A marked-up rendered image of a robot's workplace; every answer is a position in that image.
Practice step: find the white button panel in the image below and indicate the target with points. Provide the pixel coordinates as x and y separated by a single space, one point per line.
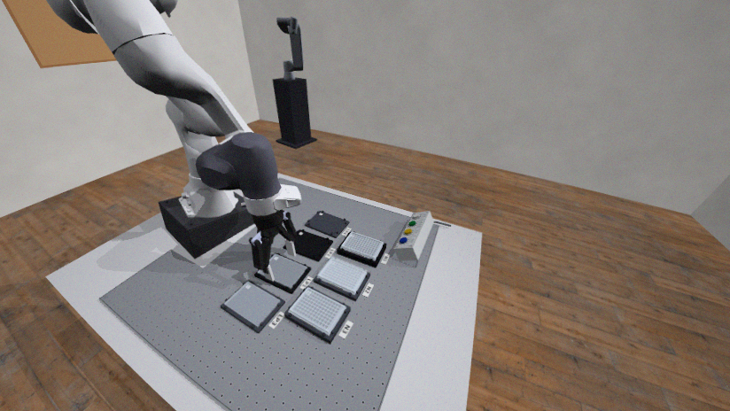
413 238

